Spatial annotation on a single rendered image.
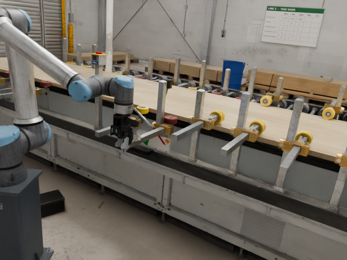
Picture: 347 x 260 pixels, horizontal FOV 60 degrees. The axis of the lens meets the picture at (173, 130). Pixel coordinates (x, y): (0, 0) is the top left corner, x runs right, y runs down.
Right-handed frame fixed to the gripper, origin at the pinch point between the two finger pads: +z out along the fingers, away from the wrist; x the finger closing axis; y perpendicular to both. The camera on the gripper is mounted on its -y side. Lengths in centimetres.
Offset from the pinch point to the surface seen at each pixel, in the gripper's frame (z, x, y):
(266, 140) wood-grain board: -7, 57, -51
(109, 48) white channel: -32, -135, -132
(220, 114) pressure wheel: -14, 28, -53
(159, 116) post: -9.3, -3.7, -35.0
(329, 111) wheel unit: -13, 80, -125
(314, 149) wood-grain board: -7, 81, -53
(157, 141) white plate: 6.6, -2.9, -34.3
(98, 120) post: 5, -53, -35
